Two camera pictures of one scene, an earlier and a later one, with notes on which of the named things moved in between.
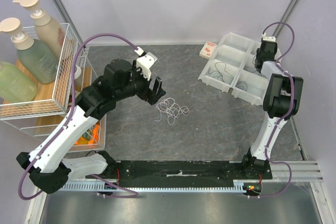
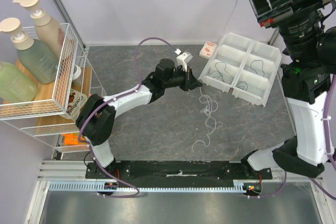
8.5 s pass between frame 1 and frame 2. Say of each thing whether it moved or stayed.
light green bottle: stayed
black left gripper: moved
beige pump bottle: stayed
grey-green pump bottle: stayed
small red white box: stayed
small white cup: stayed
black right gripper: moved
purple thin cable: stayed
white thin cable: moved
